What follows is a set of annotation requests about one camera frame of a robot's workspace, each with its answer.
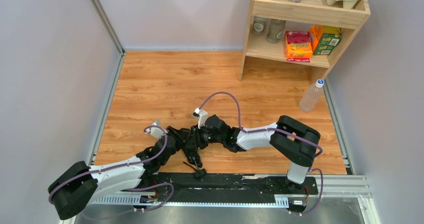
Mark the black folding umbrella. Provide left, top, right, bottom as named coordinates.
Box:
left=178, top=125, right=207, bottom=181

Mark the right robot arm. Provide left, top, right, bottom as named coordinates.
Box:
left=194, top=115, right=323, bottom=189

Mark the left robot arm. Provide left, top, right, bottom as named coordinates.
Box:
left=48, top=128, right=182, bottom=220

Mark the clear plastic water bottle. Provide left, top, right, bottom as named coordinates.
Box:
left=299, top=79, right=325, bottom=112

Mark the glass jar left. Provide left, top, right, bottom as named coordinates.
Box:
left=252, top=16, right=268, bottom=36

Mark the glass jar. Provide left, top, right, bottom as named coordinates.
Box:
left=267, top=19, right=286, bottom=44
left=252, top=16, right=268, bottom=36

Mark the glass jar right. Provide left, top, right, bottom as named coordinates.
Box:
left=267, top=19, right=286, bottom=44

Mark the orange pink sponge box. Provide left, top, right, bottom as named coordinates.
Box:
left=284, top=31, right=313, bottom=63

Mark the wooden shelf unit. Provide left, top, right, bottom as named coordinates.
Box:
left=238, top=0, right=371, bottom=81

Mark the green orange carton box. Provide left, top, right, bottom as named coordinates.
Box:
left=308, top=25, right=342, bottom=56

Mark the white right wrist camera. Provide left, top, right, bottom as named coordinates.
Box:
left=192, top=108, right=208, bottom=128

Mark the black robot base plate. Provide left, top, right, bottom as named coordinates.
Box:
left=147, top=172, right=320, bottom=203

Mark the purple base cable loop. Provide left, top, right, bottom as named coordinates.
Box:
left=129, top=182, right=175, bottom=212

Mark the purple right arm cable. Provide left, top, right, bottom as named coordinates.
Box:
left=198, top=91, right=324, bottom=183

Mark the aluminium frame rail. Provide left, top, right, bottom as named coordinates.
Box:
left=57, top=171, right=379, bottom=224

